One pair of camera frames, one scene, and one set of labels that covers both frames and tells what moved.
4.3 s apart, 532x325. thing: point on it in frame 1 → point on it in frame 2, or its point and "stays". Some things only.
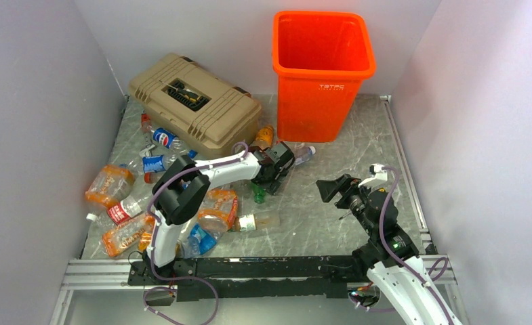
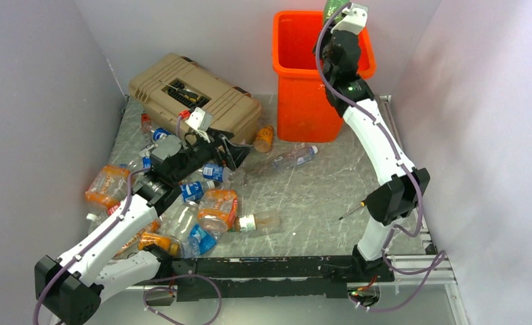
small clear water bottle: (302, 153) stays
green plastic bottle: (259, 192) → (331, 7)
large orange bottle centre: (218, 211) stays
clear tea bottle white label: (260, 220) stays
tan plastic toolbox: (205, 111) stays
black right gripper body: (354, 199) → (326, 64)
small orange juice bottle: (264, 137) stays
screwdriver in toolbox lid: (186, 93) stays
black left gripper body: (271, 183) → (203, 150)
